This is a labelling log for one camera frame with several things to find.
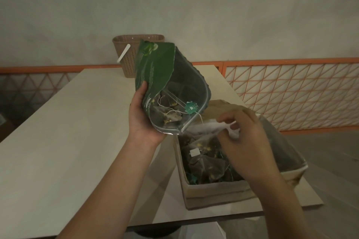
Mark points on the person's left forearm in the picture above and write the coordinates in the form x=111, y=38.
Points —
x=109, y=194

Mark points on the person's right hand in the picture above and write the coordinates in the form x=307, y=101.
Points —
x=249, y=149

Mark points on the orange mesh fence panel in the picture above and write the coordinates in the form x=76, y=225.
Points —
x=308, y=96
x=31, y=87

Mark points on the person's left hand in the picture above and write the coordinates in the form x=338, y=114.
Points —
x=140, y=124

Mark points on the brown plastic basket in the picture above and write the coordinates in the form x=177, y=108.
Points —
x=126, y=51

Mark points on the green tag pyramid tea bag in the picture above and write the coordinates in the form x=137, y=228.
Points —
x=191, y=107

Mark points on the black table base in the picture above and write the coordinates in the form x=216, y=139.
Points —
x=157, y=231

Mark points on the green foil pouch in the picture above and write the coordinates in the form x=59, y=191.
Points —
x=157, y=62

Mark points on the beige paper box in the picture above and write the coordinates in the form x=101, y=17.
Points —
x=218, y=194

